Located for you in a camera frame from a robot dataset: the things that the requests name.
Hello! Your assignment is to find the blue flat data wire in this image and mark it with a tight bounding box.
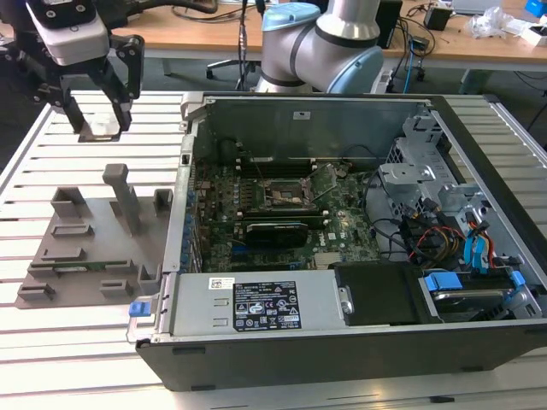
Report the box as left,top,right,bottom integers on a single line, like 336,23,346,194
463,233,480,272
478,234,493,274

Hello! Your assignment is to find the silver power supply unit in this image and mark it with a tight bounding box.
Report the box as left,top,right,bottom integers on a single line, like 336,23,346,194
170,272,348,337

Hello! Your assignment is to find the thick black cable bundle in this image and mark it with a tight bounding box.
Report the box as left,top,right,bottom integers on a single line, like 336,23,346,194
399,204,431,260

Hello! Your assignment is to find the silver hard disk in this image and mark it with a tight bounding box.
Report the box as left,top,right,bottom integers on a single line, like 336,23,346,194
432,289,506,321

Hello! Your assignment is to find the blue plastic case latch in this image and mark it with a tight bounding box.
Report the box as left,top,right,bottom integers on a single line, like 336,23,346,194
128,301,153,319

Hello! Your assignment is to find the clear plastic bag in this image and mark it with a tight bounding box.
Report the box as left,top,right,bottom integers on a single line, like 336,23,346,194
464,7,514,40

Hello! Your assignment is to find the silver chipset heatsink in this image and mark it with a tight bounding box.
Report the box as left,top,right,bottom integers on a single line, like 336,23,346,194
315,251,344,271

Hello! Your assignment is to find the green RAM stick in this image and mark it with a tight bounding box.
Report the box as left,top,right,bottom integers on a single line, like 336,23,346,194
50,261,106,273

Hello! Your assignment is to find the green motherboard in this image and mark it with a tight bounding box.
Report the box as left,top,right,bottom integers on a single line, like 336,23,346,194
190,164,381,272

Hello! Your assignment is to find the metal drive cage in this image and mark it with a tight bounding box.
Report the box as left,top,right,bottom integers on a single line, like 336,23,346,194
378,114,497,223

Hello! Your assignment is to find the CPU socket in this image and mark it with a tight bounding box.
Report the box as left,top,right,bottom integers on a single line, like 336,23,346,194
261,177,318,211

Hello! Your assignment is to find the black RAM slot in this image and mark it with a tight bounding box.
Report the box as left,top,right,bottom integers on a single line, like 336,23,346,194
238,220,332,229
236,166,318,173
238,215,329,224
244,206,322,214
236,161,318,168
241,211,326,219
236,155,318,163
236,171,318,179

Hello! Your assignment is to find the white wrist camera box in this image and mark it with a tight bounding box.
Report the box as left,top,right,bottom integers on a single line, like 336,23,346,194
25,0,108,66

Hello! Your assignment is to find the black graphics card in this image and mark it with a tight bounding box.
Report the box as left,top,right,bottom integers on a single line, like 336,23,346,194
243,219,309,249

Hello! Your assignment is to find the grey brown parts rack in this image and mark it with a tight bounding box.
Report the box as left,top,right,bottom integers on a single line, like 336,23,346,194
14,163,174,309

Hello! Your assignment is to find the coloured power wire bundle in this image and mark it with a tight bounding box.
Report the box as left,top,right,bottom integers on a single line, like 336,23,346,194
408,225,467,262

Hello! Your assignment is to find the white cardboard box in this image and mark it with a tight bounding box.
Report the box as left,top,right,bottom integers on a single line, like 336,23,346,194
506,23,547,47

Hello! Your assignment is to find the silver topped CPU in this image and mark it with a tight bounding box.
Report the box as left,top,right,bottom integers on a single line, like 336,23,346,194
78,114,121,144

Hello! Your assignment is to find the open black PC case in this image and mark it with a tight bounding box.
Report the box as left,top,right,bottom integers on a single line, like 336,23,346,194
126,91,547,392

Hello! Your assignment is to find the metal socket cover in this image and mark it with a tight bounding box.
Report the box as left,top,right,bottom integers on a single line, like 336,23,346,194
307,163,348,202

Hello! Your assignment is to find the grey laptop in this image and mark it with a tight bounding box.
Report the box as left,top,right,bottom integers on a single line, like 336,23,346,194
451,0,502,15

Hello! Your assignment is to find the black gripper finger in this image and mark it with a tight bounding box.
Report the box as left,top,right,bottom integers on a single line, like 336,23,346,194
0,42,93,134
87,35,146,132

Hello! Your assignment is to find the wooden desk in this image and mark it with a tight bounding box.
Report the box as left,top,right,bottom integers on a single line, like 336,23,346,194
106,12,266,91
386,0,547,93

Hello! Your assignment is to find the blue disk carrier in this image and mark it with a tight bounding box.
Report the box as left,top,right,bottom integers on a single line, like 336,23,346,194
421,268,529,322

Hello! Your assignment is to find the small black box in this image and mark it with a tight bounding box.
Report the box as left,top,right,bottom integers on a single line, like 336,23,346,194
424,3,453,31

